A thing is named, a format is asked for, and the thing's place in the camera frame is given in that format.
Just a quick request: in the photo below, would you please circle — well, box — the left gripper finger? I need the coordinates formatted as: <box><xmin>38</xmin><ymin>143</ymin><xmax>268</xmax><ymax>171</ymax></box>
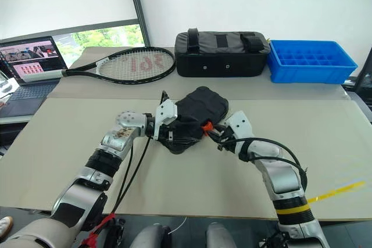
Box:
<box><xmin>171</xmin><ymin>136</ymin><xmax>202</xmax><ymax>148</ymax></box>
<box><xmin>173</xmin><ymin>116</ymin><xmax>201</xmax><ymax>129</ymax></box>

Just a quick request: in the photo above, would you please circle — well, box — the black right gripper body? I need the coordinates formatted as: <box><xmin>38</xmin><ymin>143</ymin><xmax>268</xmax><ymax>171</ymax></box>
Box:
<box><xmin>216</xmin><ymin>125</ymin><xmax>238</xmax><ymax>152</ymax></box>

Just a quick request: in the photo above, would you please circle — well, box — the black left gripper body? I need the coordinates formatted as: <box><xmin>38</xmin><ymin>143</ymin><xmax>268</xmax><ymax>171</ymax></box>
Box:
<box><xmin>158</xmin><ymin>123</ymin><xmax>177</xmax><ymax>144</ymax></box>

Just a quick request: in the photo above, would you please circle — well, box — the black plastic tool case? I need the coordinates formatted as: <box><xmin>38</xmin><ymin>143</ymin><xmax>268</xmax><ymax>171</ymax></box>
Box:
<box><xmin>161</xmin><ymin>86</ymin><xmax>231</xmax><ymax>155</ymax></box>

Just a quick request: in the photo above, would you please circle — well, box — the black fabric carry bag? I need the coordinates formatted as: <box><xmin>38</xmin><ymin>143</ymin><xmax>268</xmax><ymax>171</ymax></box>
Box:
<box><xmin>174</xmin><ymin>28</ymin><xmax>271</xmax><ymax>78</ymax></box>

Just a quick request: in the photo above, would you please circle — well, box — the blue plastic divided crate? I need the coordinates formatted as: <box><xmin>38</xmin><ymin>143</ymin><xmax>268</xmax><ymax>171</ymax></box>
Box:
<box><xmin>266</xmin><ymin>39</ymin><xmax>359</xmax><ymax>84</ymax></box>

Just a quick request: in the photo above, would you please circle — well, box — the yellow tape strip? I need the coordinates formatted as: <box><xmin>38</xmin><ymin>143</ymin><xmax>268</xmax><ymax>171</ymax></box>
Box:
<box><xmin>307</xmin><ymin>181</ymin><xmax>366</xmax><ymax>203</ymax></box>

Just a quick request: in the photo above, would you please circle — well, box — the black white tennis racket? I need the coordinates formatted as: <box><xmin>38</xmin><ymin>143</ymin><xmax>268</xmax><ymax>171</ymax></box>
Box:
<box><xmin>23</xmin><ymin>46</ymin><xmax>177</xmax><ymax>85</ymax></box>

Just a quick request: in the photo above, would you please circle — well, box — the open grey laptop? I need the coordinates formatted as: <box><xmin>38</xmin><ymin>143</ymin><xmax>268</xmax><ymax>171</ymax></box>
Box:
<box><xmin>0</xmin><ymin>35</ymin><xmax>69</xmax><ymax>118</ymax></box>

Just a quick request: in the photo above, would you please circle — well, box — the white plastic device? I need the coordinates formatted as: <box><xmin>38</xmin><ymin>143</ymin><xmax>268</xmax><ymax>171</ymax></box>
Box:
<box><xmin>0</xmin><ymin>78</ymin><xmax>17</xmax><ymax>98</ymax></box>

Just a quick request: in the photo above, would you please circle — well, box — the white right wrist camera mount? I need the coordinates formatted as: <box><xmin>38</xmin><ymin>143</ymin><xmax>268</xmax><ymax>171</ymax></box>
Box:
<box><xmin>223</xmin><ymin>110</ymin><xmax>256</xmax><ymax>157</ymax></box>

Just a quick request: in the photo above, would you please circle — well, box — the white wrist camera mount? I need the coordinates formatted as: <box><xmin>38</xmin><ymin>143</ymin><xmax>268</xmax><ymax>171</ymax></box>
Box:
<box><xmin>153</xmin><ymin>99</ymin><xmax>178</xmax><ymax>141</ymax></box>
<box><xmin>223</xmin><ymin>110</ymin><xmax>256</xmax><ymax>157</ymax></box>

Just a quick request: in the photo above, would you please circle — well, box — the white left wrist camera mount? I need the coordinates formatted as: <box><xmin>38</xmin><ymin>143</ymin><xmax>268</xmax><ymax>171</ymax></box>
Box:
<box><xmin>153</xmin><ymin>99</ymin><xmax>178</xmax><ymax>141</ymax></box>

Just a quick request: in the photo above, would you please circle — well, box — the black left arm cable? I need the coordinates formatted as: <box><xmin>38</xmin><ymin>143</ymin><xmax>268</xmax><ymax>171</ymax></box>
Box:
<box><xmin>112</xmin><ymin>136</ymin><xmax>152</xmax><ymax>217</ymax></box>

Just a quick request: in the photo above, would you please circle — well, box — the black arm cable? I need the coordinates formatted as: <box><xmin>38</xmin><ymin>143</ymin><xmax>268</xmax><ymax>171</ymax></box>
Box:
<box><xmin>216</xmin><ymin>138</ymin><xmax>309</xmax><ymax>193</ymax></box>
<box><xmin>112</xmin><ymin>136</ymin><xmax>152</xmax><ymax>217</ymax></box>

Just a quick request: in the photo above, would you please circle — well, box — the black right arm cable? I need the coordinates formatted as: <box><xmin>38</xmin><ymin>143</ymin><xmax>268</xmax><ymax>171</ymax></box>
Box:
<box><xmin>216</xmin><ymin>138</ymin><xmax>309</xmax><ymax>193</ymax></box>

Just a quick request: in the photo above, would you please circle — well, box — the thin white wire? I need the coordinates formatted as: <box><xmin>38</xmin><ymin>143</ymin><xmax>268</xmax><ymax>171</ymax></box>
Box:
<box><xmin>167</xmin><ymin>217</ymin><xmax>187</xmax><ymax>236</ymax></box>

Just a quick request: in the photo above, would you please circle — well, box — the red cable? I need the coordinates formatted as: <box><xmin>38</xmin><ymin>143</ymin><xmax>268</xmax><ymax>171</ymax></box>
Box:
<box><xmin>80</xmin><ymin>213</ymin><xmax>117</xmax><ymax>248</ymax></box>

